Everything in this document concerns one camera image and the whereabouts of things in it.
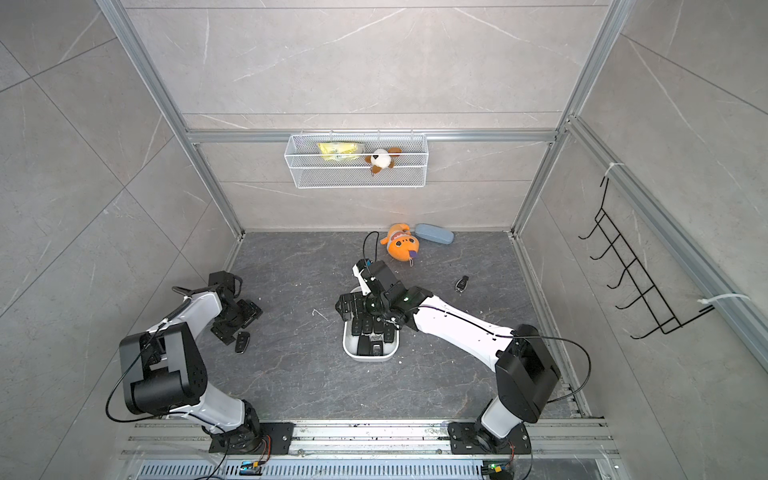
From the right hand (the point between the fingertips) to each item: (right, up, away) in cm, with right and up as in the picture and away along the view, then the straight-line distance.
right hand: (351, 304), depth 80 cm
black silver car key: (+7, -15, +8) cm, 18 cm away
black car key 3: (+3, -8, +12) cm, 15 cm away
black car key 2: (0, -9, +13) cm, 16 cm away
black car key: (-34, -13, +9) cm, 38 cm away
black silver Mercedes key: (+36, +3, +23) cm, 43 cm away
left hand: (-34, -7, +12) cm, 36 cm away
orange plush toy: (+14, +17, +25) cm, 34 cm away
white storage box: (-2, -13, +8) cm, 16 cm away
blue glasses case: (+28, +22, +38) cm, 53 cm away
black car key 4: (+10, -11, +11) cm, 18 cm away
